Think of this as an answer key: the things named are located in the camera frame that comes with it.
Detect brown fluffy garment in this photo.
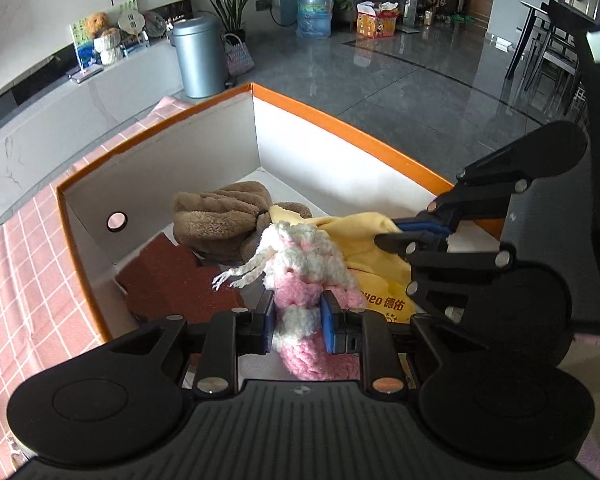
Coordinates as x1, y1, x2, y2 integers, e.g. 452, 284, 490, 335
172, 179, 314, 266

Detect grey metal trash can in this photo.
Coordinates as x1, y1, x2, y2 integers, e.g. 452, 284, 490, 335
171, 14, 229, 99

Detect black dining table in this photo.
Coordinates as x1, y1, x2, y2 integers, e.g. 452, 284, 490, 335
505, 0, 600, 92

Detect blue water bottle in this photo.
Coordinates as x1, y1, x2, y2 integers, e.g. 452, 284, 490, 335
296, 0, 334, 39

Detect teddy bear in pot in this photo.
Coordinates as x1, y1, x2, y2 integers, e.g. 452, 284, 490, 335
93, 27, 124, 67

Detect round paper fan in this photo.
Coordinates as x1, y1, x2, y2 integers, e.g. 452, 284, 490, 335
117, 0, 144, 37

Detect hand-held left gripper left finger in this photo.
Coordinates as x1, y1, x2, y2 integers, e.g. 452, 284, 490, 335
140, 290, 277, 397

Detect orange cardboard box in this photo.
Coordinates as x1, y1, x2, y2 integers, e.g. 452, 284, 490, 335
55, 82, 506, 347

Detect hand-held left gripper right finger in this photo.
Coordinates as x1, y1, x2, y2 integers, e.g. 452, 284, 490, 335
319, 291, 488, 397

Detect black dining chair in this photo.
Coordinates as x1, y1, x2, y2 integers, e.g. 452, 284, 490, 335
529, 0, 600, 117

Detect woven basket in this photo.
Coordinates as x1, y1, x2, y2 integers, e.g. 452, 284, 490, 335
223, 33, 256, 78

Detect red felt piece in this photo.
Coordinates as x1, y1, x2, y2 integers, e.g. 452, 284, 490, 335
114, 232, 249, 326

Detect landscape painting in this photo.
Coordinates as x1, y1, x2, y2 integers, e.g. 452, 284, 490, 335
69, 17, 107, 74

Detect pink white knitted scarf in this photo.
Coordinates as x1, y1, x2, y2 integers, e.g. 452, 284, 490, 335
212, 219, 369, 382

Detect purple fuzzy blanket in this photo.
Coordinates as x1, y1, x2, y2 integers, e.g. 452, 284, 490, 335
555, 329, 600, 480

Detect small teddy bear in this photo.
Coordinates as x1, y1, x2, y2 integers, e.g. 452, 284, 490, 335
84, 11, 112, 39

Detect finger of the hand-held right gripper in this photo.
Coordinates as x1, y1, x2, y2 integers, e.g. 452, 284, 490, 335
392, 136, 537, 236
374, 231, 520, 349

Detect pink checked tablecloth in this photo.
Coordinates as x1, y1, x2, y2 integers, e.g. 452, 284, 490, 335
0, 94, 197, 461

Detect white marble TV cabinet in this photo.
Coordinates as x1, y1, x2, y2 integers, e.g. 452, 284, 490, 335
0, 35, 192, 232

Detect long-leaf potted plant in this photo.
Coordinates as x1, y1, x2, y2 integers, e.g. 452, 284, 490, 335
178, 0, 277, 42

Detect yellow cloth with print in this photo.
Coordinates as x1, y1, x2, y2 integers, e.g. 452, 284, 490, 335
312, 211, 417, 327

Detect orange tissue box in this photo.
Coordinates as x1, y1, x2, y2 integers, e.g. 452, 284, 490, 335
355, 0, 399, 40

